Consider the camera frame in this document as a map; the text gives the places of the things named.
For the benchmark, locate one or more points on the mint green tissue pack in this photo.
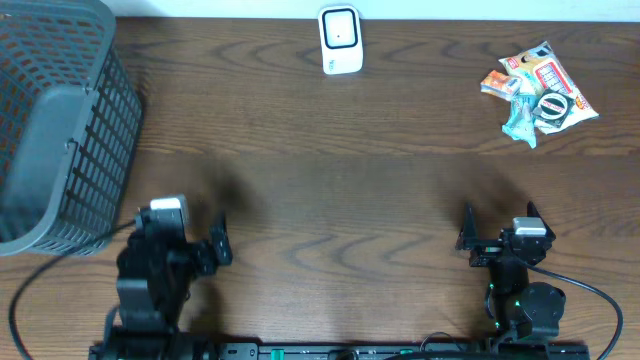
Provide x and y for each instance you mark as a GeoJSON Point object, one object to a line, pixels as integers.
{"type": "Point", "coordinates": [520, 125]}

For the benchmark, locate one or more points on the yellow orange snack bag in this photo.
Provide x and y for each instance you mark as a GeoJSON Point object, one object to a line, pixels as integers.
{"type": "Point", "coordinates": [540, 69]}

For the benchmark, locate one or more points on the white barcode scanner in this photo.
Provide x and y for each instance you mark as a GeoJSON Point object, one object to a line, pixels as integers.
{"type": "Point", "coordinates": [341, 40]}

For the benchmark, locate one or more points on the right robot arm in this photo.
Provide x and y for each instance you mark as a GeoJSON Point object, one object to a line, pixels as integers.
{"type": "Point", "coordinates": [523, 310]}

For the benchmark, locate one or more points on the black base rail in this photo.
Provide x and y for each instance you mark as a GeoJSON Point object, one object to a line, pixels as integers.
{"type": "Point", "coordinates": [390, 351]}

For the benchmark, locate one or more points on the grey plastic mesh basket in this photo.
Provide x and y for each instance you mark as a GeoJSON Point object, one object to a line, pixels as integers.
{"type": "Point", "coordinates": [70, 121]}

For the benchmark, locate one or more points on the small orange snack packet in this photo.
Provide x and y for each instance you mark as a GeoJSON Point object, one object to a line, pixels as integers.
{"type": "Point", "coordinates": [500, 85]}

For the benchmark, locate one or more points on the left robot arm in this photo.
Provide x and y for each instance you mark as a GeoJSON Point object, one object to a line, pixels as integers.
{"type": "Point", "coordinates": [149, 308]}

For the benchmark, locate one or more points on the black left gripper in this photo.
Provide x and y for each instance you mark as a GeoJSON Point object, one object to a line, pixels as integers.
{"type": "Point", "coordinates": [204, 255]}

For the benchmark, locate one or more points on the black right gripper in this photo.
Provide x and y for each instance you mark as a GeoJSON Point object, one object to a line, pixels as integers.
{"type": "Point", "coordinates": [468, 238]}

